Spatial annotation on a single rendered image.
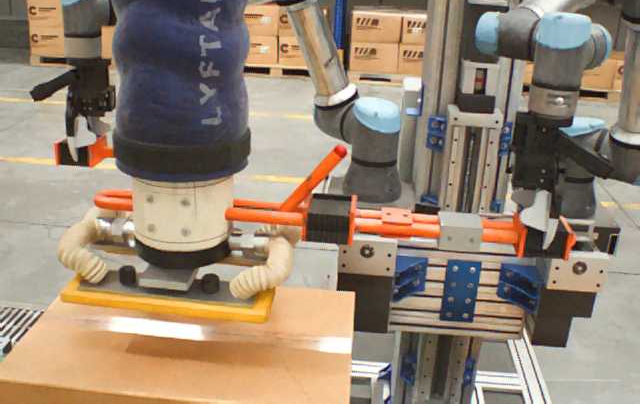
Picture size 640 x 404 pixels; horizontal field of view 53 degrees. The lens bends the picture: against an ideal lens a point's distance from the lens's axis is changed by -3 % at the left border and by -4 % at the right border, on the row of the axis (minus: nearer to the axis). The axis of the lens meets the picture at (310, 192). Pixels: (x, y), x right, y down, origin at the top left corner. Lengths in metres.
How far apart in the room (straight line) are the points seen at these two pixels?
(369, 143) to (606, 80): 7.30
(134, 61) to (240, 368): 0.54
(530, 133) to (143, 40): 0.60
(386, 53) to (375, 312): 6.70
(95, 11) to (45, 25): 7.92
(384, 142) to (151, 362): 0.77
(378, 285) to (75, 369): 0.77
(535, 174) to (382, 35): 7.17
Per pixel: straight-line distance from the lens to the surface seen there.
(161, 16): 0.98
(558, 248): 1.14
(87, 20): 1.38
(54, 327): 1.33
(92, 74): 1.42
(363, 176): 1.64
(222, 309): 1.06
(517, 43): 1.17
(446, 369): 2.07
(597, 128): 1.68
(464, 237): 1.10
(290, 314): 1.33
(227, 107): 1.03
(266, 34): 8.40
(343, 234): 1.08
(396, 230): 1.09
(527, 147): 1.08
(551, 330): 1.75
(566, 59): 1.04
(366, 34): 8.20
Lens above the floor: 1.64
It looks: 21 degrees down
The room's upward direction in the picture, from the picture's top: 3 degrees clockwise
